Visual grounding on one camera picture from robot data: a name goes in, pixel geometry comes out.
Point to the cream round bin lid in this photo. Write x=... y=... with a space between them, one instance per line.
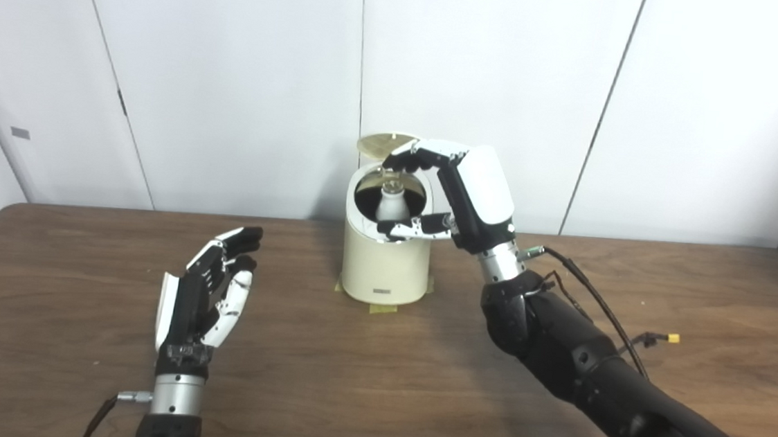
x=381 y=143

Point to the small white plastic bottle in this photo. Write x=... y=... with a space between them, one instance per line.
x=392 y=205

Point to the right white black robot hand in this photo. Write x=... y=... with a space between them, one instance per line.
x=481 y=198

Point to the grey wall label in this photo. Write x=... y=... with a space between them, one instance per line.
x=20 y=133

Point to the cream-colored bin body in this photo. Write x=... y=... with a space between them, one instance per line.
x=385 y=267

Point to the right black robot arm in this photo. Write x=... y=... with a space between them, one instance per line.
x=592 y=373

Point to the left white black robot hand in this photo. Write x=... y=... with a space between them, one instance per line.
x=191 y=307

